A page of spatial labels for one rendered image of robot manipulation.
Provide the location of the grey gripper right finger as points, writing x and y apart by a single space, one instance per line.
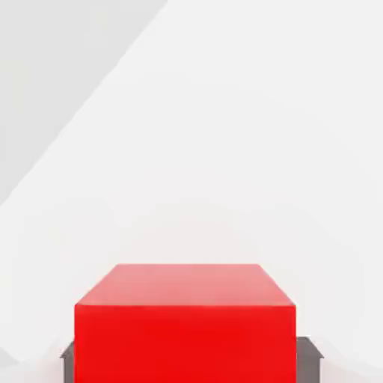
308 363

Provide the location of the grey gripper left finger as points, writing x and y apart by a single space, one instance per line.
68 366

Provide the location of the small red cube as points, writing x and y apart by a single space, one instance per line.
185 338

